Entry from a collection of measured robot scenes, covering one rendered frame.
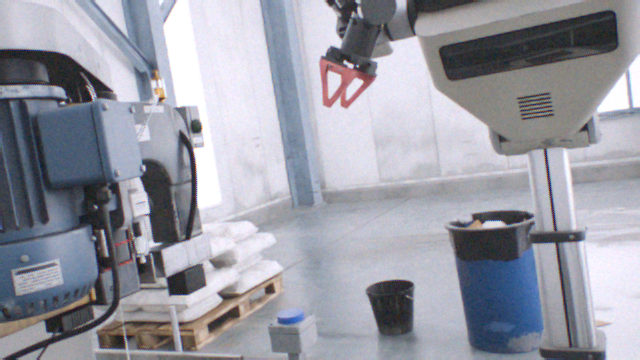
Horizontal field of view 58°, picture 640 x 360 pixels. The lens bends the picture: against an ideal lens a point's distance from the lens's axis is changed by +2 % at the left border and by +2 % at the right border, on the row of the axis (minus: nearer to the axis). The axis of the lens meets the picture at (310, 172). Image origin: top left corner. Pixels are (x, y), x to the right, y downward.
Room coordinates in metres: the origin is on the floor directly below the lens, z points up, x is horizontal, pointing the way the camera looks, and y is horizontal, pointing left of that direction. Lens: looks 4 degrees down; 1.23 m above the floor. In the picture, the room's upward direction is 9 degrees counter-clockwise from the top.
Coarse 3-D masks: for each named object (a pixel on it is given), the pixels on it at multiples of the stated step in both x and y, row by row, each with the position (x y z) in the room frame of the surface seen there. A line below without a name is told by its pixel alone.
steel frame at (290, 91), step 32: (128, 0) 6.86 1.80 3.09; (288, 0) 9.56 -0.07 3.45; (128, 32) 6.78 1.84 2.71; (160, 32) 6.74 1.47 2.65; (288, 32) 9.42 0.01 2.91; (160, 64) 6.66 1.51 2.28; (288, 64) 9.62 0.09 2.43; (288, 96) 9.66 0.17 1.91; (288, 128) 9.71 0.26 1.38; (288, 160) 9.64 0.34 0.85; (320, 192) 9.65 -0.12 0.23
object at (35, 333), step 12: (36, 324) 1.16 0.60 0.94; (84, 324) 1.10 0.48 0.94; (12, 336) 1.19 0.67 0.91; (24, 336) 1.17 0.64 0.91; (36, 336) 1.16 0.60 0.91; (48, 336) 1.15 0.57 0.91; (84, 336) 1.10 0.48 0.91; (0, 348) 1.21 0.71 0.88; (12, 348) 1.19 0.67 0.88; (48, 348) 1.15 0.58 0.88; (60, 348) 1.13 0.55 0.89; (72, 348) 1.12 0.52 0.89; (84, 348) 1.10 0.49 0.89
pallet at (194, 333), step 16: (256, 288) 4.25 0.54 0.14; (272, 288) 4.48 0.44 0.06; (224, 304) 3.95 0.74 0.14; (240, 304) 4.01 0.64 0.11; (256, 304) 4.25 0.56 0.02; (192, 320) 3.69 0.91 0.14; (208, 320) 3.66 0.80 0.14; (240, 320) 3.98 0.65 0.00; (112, 336) 3.86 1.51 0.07; (128, 336) 3.98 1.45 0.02; (144, 336) 3.69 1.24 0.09; (160, 336) 3.72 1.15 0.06; (192, 336) 3.52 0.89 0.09; (208, 336) 3.64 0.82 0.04
